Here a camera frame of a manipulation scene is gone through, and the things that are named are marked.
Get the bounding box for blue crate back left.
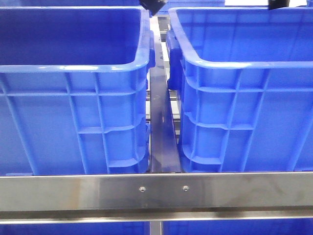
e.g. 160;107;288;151
18;0;142;6

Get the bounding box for blue crate lower left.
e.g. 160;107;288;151
0;222;149;235

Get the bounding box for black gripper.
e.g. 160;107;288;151
139;0;167;16
268;0;290;10

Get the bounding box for blue crate back middle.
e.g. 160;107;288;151
157;0;225;15

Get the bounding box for blue plastic crate right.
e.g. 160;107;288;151
166;7;313;172

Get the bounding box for blue crate lower right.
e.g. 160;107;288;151
163;218;313;235

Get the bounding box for stainless steel rack frame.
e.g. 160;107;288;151
0;16;313;235

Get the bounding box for blue plastic crate left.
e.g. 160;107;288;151
0;7;155;176

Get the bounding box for blue plastic crate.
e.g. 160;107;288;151
166;7;313;172
0;7;155;176

